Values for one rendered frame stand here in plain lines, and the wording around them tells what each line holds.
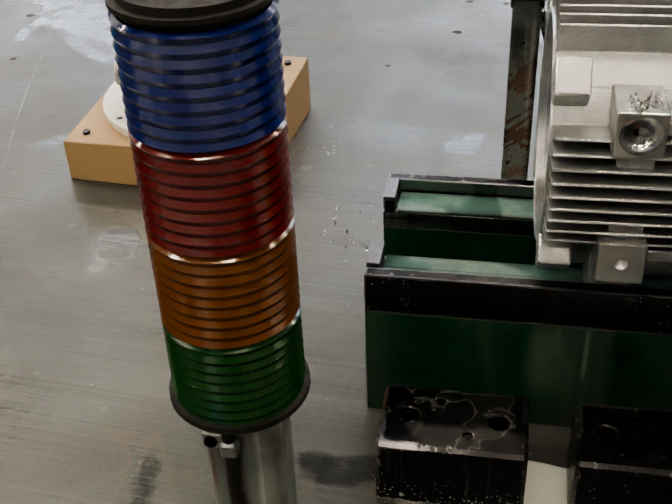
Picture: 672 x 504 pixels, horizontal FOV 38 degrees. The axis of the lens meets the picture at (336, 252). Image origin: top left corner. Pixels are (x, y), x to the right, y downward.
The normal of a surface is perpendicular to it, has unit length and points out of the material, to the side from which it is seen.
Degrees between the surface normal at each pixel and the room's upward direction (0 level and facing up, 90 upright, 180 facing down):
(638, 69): 36
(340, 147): 0
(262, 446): 90
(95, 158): 90
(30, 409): 0
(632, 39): 88
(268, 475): 90
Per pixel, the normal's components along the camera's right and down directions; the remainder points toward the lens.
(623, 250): -0.15, 0.57
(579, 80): -0.13, -0.18
